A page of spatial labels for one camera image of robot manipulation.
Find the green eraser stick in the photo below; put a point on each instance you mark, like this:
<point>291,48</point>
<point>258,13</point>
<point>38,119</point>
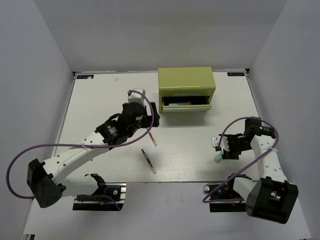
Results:
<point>218,158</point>

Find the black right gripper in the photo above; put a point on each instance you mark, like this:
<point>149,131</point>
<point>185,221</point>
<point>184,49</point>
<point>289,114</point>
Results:
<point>232,154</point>

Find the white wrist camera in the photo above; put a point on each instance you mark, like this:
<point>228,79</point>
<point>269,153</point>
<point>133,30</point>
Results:
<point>220,143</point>
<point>134,97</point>

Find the red refill pen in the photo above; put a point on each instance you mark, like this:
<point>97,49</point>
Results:
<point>152,139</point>

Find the right corner label sticker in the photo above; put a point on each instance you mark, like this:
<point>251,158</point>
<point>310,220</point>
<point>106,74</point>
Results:
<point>235,74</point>

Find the blue cap marker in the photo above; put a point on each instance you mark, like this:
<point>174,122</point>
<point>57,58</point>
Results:
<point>186,103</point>

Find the green metal tool chest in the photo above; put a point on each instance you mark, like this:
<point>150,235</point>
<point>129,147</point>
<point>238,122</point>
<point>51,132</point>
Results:
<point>186,84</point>

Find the corner label sticker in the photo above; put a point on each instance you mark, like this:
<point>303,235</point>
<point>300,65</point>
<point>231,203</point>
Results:
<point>235,74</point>
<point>85,76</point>

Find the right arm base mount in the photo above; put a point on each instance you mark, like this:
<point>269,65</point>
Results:
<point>226,200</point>

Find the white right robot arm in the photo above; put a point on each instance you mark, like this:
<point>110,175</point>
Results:
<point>272,197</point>

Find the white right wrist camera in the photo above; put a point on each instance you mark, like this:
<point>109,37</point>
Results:
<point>220,143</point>

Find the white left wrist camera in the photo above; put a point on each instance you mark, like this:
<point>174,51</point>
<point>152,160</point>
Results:
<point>134,97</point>

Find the left corner label sticker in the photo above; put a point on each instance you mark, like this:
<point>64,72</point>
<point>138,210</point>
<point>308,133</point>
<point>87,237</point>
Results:
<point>85,76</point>

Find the blue refill pen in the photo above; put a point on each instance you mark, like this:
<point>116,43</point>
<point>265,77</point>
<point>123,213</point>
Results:
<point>149,162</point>

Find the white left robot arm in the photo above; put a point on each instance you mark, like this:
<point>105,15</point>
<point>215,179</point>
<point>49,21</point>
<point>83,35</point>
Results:
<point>50,179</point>

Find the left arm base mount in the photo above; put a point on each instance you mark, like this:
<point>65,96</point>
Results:
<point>108,198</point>

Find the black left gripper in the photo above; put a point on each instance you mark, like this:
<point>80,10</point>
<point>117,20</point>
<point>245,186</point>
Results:
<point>148,120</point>

